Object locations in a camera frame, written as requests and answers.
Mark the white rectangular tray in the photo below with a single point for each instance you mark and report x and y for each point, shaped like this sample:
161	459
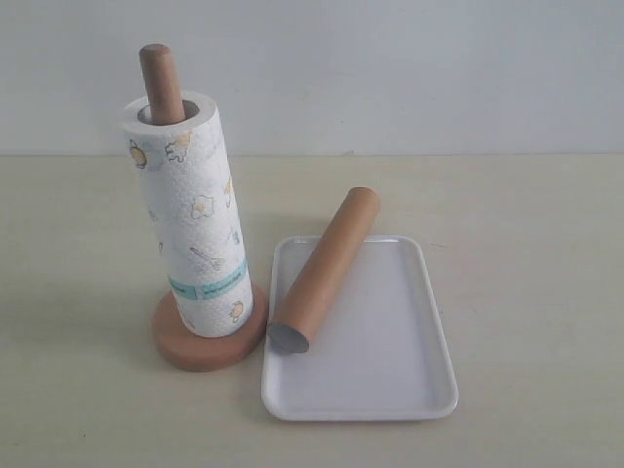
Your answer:
380	354

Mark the printed white paper towel roll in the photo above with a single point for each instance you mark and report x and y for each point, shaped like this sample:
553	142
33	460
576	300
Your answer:
185	179

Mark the brown cardboard tube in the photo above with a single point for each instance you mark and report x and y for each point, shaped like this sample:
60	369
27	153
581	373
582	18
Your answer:
307	302

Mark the wooden paper towel holder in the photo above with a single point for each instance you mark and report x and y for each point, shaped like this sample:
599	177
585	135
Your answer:
174	341

